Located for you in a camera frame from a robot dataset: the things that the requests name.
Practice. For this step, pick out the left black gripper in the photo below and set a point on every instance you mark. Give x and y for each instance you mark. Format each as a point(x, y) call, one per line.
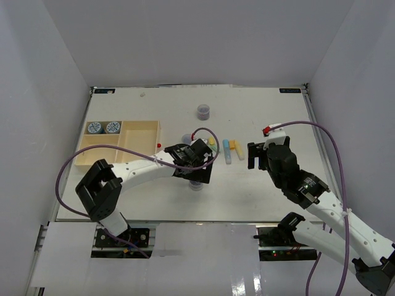
point(202, 175)

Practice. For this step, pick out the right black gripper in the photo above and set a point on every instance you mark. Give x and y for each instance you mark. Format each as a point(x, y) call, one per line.
point(257, 150)

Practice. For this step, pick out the paperclip jar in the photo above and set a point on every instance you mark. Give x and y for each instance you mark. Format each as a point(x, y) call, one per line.
point(203, 112)
point(187, 139)
point(196, 186)

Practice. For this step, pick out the blue capped highlighter pen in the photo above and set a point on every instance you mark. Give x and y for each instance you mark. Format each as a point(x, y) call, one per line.
point(227, 152)

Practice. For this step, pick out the blue white ink jar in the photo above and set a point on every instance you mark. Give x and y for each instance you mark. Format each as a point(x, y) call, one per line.
point(94, 128)
point(113, 127)

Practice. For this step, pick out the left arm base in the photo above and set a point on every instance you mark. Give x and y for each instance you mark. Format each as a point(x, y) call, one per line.
point(135, 243)

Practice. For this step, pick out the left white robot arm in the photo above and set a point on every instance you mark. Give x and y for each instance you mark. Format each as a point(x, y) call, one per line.
point(102, 185)

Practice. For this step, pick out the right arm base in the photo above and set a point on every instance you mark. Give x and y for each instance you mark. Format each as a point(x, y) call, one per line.
point(278, 245)

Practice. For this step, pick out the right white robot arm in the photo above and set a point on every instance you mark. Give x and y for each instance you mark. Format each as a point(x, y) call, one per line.
point(369, 255)

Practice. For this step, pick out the yellow highlighter pen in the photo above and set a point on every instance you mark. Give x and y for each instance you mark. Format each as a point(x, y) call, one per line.
point(239, 150)

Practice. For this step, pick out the yellow highlighter cap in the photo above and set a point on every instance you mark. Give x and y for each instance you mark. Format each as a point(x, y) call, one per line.
point(211, 141)

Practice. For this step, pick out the right table logo sticker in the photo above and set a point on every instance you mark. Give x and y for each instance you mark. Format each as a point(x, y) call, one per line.
point(290, 90)

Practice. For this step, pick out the table logo sticker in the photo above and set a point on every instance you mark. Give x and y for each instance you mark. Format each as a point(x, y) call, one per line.
point(290, 90)
point(104, 91)

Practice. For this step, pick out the beige wooden organizer tray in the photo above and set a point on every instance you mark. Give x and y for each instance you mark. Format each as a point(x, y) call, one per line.
point(139, 136)

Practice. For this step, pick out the left table logo sticker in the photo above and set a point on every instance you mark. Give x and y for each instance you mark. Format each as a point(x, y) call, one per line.
point(104, 91)

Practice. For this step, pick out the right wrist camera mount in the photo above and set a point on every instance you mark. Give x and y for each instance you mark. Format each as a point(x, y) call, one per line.
point(274, 135)

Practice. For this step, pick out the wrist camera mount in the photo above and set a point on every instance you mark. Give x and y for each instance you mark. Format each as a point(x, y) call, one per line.
point(274, 135)
point(200, 146)

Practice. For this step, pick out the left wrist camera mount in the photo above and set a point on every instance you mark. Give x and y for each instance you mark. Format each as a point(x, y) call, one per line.
point(200, 146)

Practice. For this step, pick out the aluminium table rail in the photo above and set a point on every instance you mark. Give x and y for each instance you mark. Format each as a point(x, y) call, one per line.
point(322, 133)

